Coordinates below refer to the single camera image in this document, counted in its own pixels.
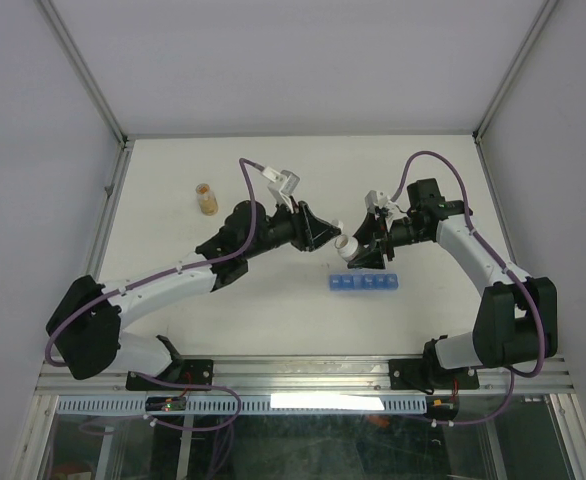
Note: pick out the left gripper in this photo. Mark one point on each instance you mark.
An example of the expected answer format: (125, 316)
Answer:
(307, 228)

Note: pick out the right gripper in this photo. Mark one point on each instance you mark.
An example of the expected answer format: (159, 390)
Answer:
(379, 233)

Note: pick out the white bottle cap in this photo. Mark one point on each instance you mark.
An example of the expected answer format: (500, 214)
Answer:
(338, 224)

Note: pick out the white cap pill bottle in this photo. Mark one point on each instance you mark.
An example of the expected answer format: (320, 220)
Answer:
(347, 247)

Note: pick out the blue weekly pill organizer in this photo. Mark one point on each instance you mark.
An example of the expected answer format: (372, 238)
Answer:
(363, 282)

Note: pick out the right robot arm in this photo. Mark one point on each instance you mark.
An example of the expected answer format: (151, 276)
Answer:
(517, 317)

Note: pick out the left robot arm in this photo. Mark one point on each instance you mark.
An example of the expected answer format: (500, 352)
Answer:
(89, 326)

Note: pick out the amber pill bottle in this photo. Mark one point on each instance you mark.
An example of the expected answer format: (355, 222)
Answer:
(206, 199)

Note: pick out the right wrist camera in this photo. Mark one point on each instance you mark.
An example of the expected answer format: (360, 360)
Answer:
(377, 200)

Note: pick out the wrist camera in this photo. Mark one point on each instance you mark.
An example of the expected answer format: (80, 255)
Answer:
(282, 185)
(377, 200)

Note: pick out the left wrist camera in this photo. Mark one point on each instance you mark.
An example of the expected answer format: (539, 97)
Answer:
(282, 185)

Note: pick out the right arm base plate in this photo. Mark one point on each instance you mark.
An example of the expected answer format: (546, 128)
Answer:
(424, 374)

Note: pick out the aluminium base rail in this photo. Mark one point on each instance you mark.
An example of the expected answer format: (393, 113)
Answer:
(358, 374)

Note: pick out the white slotted cable duct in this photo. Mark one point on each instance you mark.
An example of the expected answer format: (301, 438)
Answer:
(226, 405)

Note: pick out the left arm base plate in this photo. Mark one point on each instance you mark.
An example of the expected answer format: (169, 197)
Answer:
(181, 372)

